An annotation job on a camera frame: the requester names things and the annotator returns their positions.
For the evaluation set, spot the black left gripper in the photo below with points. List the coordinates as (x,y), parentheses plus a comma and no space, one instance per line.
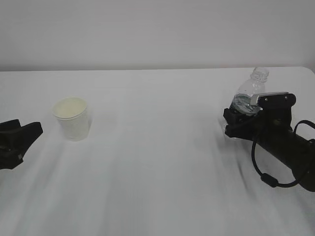
(13,149)

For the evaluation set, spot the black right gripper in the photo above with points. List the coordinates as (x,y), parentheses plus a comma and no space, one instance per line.
(267,126)

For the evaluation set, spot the white paper cup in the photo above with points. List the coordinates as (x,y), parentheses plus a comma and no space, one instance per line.
(72,115)

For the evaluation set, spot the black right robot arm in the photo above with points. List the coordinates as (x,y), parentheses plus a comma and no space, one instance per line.
(296,153)

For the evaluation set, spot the clear green-label water bottle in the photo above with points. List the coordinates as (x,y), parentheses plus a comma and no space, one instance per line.
(254,85)

